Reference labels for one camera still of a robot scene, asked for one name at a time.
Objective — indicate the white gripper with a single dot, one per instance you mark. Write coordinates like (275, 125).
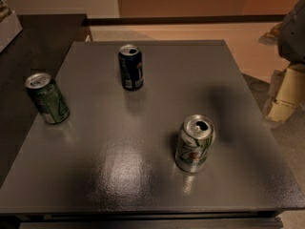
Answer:
(294, 37)

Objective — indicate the white 7up can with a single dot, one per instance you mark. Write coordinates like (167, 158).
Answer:
(196, 137)

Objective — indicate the blue pepsi can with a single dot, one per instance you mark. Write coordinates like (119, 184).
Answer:
(131, 67)

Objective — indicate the green soda can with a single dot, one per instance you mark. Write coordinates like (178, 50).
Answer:
(47, 98)

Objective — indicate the white box on counter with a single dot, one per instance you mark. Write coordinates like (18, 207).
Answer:
(10, 27)

